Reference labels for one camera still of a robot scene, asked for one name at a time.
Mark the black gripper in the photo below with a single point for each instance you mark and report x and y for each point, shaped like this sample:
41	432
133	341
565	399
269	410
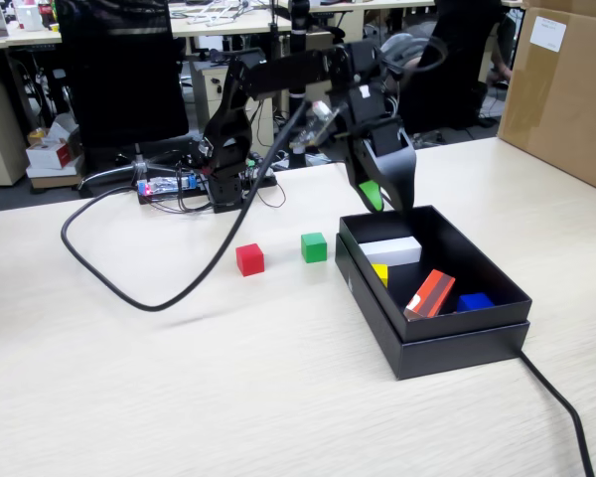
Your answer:
370	111

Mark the yellow cube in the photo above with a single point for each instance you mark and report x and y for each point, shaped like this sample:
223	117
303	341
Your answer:
380	275

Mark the green cube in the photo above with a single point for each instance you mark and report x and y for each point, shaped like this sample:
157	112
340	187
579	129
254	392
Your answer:
314	248

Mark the red cube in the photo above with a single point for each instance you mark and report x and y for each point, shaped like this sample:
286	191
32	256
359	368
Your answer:
251	261

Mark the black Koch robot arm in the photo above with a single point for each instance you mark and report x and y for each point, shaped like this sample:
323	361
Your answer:
278	69

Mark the black cardboard box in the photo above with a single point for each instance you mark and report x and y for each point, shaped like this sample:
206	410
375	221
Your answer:
477	323

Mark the black open box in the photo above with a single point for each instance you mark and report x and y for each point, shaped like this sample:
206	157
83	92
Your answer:
457	355

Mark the large brown cardboard box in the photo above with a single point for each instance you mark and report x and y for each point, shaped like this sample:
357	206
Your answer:
566	109

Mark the white rectangular block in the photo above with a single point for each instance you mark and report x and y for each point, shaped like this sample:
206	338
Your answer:
392	251

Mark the black office chair chrome arms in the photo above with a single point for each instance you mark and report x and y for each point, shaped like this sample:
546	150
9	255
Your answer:
457	99

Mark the white power strip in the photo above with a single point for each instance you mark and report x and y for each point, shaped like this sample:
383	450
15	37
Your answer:
270	171

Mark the orange red block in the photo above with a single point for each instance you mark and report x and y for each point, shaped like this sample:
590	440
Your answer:
429	295

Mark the grey cloth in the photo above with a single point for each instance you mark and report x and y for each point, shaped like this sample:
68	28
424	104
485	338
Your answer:
402	45

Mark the blue cube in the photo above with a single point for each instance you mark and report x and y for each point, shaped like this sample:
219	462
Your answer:
474	302

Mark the beige office desk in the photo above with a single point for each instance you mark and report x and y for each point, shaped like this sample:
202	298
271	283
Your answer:
30	39
377	5

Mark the black vertical pole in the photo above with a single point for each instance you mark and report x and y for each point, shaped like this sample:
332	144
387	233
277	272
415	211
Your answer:
298	25

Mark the white paper label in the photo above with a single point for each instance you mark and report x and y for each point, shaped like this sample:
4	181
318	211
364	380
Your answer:
549	34

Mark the robot controller board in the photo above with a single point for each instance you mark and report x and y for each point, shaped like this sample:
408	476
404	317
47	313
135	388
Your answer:
164	187

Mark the white laptop stand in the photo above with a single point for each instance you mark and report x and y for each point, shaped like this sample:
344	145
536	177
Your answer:
213	15

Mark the black mesh office chair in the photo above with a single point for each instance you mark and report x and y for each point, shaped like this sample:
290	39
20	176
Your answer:
109	59

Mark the white and red carton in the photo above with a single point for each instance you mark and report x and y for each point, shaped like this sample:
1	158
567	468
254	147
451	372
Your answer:
49	155

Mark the cola bottle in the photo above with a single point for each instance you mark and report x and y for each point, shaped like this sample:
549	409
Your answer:
46	14

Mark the beige side cabinet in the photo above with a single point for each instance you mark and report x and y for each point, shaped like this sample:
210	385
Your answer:
0	134

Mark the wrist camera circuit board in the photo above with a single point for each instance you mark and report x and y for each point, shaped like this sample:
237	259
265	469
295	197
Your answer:
318	119

